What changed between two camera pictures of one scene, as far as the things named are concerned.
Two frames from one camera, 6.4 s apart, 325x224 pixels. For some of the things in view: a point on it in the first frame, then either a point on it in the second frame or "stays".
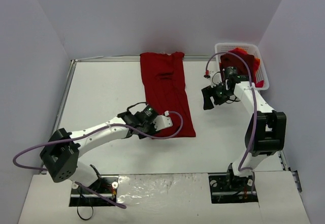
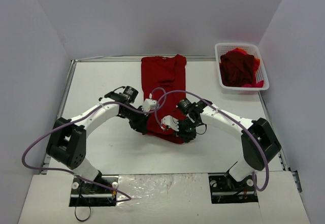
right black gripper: x=213 y=95 to x=184 y=131
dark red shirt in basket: x=229 y=60 stays
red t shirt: x=167 y=90 stays
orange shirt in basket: x=258 y=84 stays
